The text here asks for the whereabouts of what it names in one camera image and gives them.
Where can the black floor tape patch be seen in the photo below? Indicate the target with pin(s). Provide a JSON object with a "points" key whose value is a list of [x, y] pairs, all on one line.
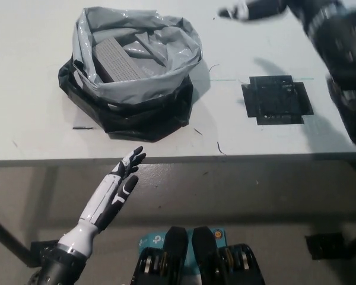
{"points": [[324, 248], [41, 248]]}

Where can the black tape patch on table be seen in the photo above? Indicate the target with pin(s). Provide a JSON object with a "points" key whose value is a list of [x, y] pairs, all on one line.
{"points": [[273, 101]]}

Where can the thin black thread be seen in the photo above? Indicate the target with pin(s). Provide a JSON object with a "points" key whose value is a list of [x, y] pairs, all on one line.
{"points": [[212, 69], [197, 132], [219, 147]]}

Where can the black bin with grey liner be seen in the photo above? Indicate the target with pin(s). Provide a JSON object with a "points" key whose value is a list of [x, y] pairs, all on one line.
{"points": [[142, 89]]}

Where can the short black tape strip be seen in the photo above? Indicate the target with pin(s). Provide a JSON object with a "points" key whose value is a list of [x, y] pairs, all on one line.
{"points": [[82, 128]]}

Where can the grey perforated rectangular basket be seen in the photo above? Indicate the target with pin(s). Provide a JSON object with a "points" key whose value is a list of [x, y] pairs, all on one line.
{"points": [[121, 62]]}

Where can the teal printed box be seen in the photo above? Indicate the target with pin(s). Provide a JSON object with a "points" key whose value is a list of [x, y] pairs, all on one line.
{"points": [[149, 240]]}

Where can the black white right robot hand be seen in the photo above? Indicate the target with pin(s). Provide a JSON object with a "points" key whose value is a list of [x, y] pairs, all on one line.
{"points": [[264, 9]]}

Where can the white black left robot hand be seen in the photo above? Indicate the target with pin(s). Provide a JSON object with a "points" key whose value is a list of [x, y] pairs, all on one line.
{"points": [[123, 178]]}

